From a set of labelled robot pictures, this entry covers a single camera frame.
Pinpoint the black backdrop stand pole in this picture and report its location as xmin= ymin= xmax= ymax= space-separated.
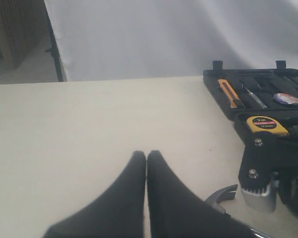
xmin=45 ymin=20 xmax=64 ymax=82

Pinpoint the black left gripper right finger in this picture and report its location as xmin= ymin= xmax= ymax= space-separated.
xmin=147 ymin=150 xmax=255 ymax=238

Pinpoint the yellow tape measure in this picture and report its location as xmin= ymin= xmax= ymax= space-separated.
xmin=246 ymin=116 xmax=289 ymax=136

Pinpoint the orange utility knife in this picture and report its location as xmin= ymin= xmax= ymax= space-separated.
xmin=218 ymin=79 xmax=244 ymax=108

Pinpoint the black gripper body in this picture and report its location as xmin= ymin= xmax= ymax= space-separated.
xmin=273 ymin=138 xmax=298 ymax=216

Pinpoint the claw hammer black grip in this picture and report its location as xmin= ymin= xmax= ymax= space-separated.
xmin=204 ymin=183 xmax=274 ymax=238

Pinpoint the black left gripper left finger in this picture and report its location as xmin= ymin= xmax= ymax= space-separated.
xmin=44 ymin=151 xmax=146 ymax=238

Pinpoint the clear tester screwdriver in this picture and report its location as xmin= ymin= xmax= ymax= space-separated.
xmin=242 ymin=84 xmax=268 ymax=109

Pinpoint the black plastic tool case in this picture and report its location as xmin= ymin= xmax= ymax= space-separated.
xmin=203 ymin=60 xmax=298 ymax=144

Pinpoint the white backdrop cloth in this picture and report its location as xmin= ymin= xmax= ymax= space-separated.
xmin=45 ymin=0 xmax=298 ymax=81

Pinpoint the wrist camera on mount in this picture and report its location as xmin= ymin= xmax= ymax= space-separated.
xmin=238 ymin=132 xmax=279 ymax=213

